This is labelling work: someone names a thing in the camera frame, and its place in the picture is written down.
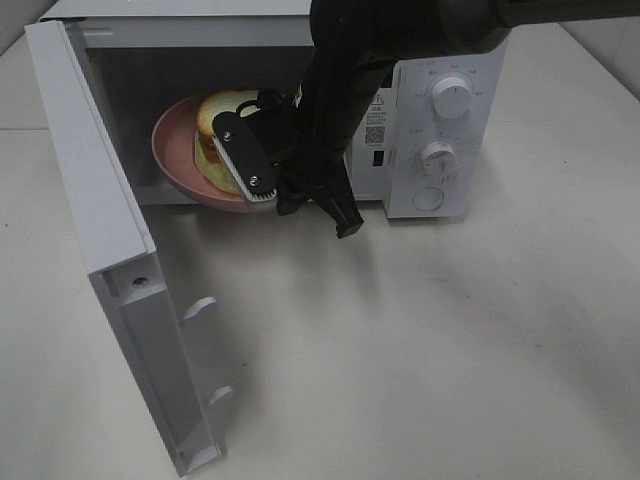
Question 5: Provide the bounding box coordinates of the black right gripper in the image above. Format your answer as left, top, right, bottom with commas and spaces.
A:
239, 90, 364, 239

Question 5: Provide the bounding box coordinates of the toast sandwich with lettuce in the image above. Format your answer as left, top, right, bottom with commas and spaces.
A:
194, 89, 258, 196

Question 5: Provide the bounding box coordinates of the round white door button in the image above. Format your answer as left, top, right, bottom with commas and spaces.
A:
412, 187, 444, 212

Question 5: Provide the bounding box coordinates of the white timer knob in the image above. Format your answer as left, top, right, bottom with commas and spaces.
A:
420, 141, 458, 178

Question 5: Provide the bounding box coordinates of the pink round plate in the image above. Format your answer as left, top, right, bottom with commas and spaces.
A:
151, 92, 275, 213

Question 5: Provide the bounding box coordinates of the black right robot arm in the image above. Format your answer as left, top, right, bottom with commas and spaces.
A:
228, 1, 639, 238

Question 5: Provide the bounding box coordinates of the white warning label sticker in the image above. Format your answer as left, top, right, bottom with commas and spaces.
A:
362, 93, 389, 148

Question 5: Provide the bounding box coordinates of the upper white dial knob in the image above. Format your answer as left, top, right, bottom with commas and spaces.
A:
431, 75, 473, 119

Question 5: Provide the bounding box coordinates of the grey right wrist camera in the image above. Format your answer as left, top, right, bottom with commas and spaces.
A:
212, 111, 277, 210

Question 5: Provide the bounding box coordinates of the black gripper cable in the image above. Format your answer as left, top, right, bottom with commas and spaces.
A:
234, 97, 281, 121

